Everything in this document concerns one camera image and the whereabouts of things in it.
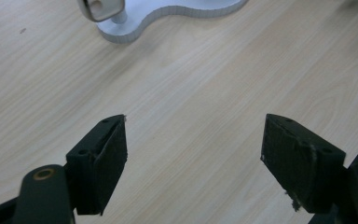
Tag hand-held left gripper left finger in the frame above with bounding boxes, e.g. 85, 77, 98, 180
65, 113, 129, 217

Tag white car key with carabiner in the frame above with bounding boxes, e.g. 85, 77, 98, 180
76, 0, 126, 23

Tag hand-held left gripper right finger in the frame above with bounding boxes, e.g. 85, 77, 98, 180
259, 113, 347, 215

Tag white key holder stand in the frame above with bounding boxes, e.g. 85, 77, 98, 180
95, 0, 250, 45

